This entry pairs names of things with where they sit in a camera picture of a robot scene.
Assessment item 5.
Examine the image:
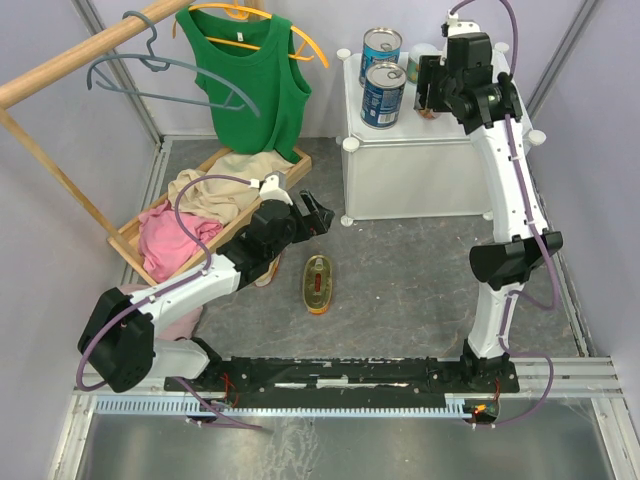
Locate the small cup white lid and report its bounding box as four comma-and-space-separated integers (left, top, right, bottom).
418, 108, 442, 120

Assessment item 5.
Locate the dark blue tin can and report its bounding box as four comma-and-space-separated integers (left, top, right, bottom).
361, 62, 407, 129

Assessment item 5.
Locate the oval sardine tin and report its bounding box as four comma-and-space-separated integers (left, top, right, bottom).
302, 255, 333, 315
254, 255, 282, 288

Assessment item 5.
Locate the blue soup can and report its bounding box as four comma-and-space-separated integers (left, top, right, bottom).
359, 27, 403, 86

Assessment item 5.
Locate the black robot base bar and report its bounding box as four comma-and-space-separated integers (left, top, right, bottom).
188, 346, 520, 408

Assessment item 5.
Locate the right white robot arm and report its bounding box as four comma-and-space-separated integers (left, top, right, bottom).
416, 32, 563, 391

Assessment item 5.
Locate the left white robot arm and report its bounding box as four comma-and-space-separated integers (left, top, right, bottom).
76, 190, 335, 393

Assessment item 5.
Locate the beige cloth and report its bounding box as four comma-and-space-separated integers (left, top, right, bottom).
168, 151, 293, 225

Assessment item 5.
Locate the white plastic cube cabinet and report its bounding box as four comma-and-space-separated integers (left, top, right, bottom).
341, 54, 533, 220

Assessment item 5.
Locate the pink cloth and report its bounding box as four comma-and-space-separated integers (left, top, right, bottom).
138, 202, 223, 283

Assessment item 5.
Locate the mauve cloth on floor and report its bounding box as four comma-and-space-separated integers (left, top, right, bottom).
119, 284, 204, 341

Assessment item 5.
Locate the green tank top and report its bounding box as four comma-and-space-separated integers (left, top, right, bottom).
176, 8, 312, 164

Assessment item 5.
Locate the grey clothes hanger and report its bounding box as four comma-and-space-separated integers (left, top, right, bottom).
86, 10, 261, 118

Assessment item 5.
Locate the orange clothes hanger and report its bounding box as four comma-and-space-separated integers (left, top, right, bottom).
172, 3, 328, 86

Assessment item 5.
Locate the wooden clothes rack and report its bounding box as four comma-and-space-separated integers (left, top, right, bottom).
0, 0, 266, 236

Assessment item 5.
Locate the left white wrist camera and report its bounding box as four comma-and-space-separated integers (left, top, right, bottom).
250, 171, 293, 206

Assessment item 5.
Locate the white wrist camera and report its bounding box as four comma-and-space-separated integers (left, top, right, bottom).
250, 171, 293, 206
442, 12, 480, 38

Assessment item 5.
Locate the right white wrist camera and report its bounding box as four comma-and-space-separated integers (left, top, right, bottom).
442, 12, 480, 38

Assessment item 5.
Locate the white slotted cable duct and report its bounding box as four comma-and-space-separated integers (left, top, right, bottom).
94, 394, 471, 420

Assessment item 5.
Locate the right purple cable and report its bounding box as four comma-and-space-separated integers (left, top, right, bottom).
449, 0, 561, 429

